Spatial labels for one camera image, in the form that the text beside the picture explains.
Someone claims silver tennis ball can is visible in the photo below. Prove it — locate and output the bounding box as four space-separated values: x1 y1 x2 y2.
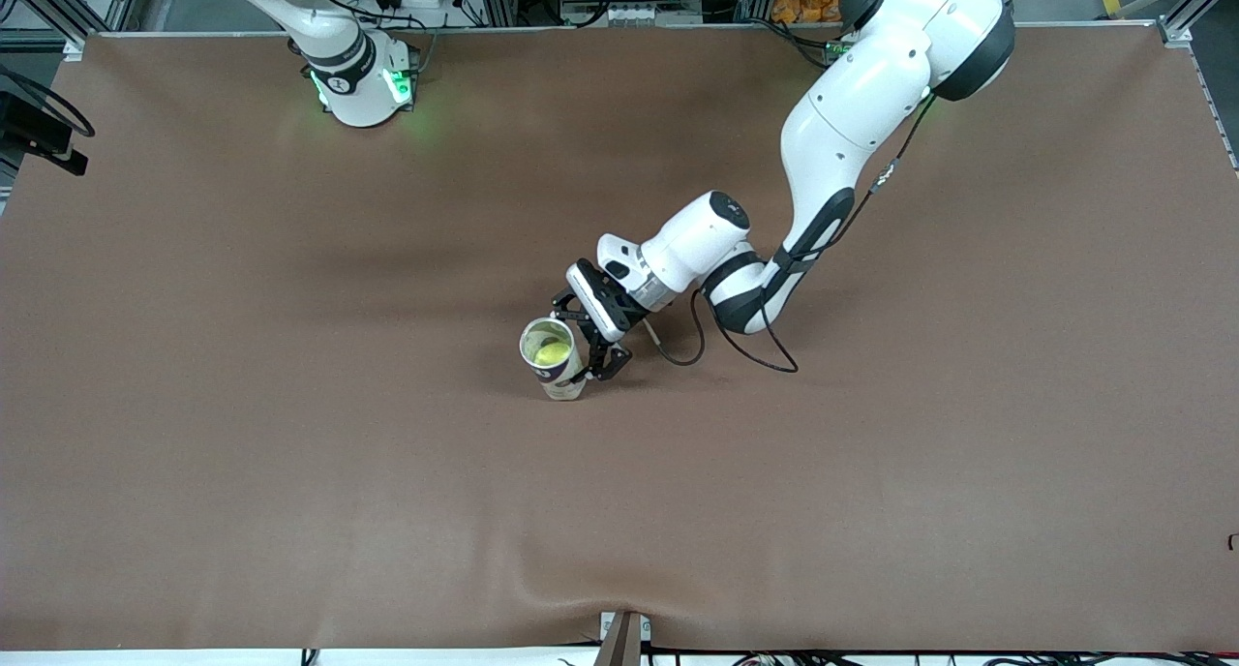
520 318 589 402

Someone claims brown table mat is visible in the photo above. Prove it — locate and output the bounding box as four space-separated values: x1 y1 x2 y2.
0 22 1239 652

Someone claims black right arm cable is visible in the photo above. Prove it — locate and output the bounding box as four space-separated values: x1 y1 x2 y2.
0 66 96 140

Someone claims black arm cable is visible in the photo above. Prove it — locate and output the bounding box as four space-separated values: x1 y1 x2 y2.
644 95 940 374
0 66 96 140

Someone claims aluminium frame profile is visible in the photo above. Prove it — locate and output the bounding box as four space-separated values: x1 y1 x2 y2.
0 0 146 62
1157 0 1239 173

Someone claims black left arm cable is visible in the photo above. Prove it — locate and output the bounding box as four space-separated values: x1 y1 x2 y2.
644 95 940 374

